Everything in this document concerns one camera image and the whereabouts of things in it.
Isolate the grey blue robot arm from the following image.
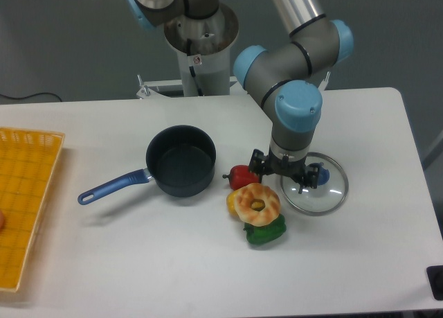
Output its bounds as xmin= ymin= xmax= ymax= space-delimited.
xmin=127 ymin=0 xmax=354 ymax=188

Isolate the dark pot with blue handle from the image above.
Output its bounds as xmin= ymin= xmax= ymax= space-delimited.
xmin=78 ymin=125 xmax=216 ymax=205

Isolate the glazed toy donut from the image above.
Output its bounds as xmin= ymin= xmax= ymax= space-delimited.
xmin=233 ymin=183 xmax=281 ymax=227

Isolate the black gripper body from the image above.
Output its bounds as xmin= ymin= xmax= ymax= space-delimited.
xmin=262 ymin=151 xmax=305 ymax=179

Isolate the green toy bell pepper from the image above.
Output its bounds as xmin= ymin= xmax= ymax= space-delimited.
xmin=243 ymin=214 xmax=287 ymax=245

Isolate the glass lid with blue knob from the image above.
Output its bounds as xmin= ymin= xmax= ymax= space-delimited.
xmin=280 ymin=152 xmax=349 ymax=216

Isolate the black object at table corner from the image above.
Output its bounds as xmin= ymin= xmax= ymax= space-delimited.
xmin=426 ymin=265 xmax=443 ymax=301

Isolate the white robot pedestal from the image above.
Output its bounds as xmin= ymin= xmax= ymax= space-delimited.
xmin=136 ymin=2 xmax=261 ymax=99

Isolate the black cable on floor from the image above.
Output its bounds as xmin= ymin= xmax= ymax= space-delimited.
xmin=0 ymin=92 xmax=63 ymax=102

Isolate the yellow toy bell pepper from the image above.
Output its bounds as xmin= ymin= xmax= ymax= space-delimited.
xmin=226 ymin=190 xmax=239 ymax=218

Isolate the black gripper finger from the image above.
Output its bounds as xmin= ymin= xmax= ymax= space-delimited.
xmin=298 ymin=164 xmax=325 ymax=194
xmin=249 ymin=149 xmax=268 ymax=183

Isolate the red toy bell pepper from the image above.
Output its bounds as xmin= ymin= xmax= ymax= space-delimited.
xmin=222 ymin=165 xmax=260 ymax=191

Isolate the yellow plastic basket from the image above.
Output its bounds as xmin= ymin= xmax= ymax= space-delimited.
xmin=1 ymin=127 xmax=65 ymax=292

